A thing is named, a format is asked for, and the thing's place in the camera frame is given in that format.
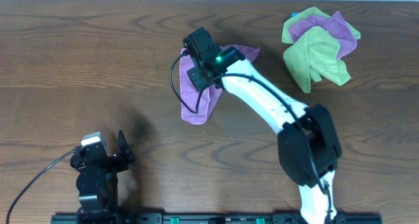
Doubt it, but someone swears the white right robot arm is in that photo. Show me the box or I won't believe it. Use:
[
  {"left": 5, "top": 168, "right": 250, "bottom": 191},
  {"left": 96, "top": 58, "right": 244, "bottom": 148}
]
[{"left": 184, "top": 43, "right": 342, "bottom": 223}]

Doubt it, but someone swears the green cloth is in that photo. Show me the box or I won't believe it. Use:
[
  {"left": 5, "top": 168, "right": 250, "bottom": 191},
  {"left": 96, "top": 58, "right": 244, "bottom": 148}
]
[
  {"left": 282, "top": 7, "right": 361, "bottom": 44},
  {"left": 283, "top": 26, "right": 351, "bottom": 93}
]

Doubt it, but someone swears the purple microfiber cloth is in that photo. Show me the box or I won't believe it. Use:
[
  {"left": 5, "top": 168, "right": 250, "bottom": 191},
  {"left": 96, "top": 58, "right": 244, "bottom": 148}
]
[{"left": 179, "top": 45, "right": 261, "bottom": 126}]

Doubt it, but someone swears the purple cloth in pile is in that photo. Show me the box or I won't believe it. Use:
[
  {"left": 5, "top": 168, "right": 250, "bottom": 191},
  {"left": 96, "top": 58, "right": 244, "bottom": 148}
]
[{"left": 288, "top": 11, "right": 357, "bottom": 59}]

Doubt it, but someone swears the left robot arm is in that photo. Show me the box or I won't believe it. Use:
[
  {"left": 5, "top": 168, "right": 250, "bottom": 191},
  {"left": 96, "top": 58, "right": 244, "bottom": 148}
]
[{"left": 70, "top": 130, "right": 136, "bottom": 224}]

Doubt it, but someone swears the green cloth front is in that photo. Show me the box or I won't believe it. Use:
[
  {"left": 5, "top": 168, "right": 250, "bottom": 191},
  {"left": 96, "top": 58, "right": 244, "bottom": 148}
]
[{"left": 283, "top": 26, "right": 351, "bottom": 93}]

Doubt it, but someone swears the green cloth back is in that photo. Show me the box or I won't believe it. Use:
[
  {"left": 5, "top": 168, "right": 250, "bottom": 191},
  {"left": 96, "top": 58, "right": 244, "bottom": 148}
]
[{"left": 282, "top": 7, "right": 361, "bottom": 44}]

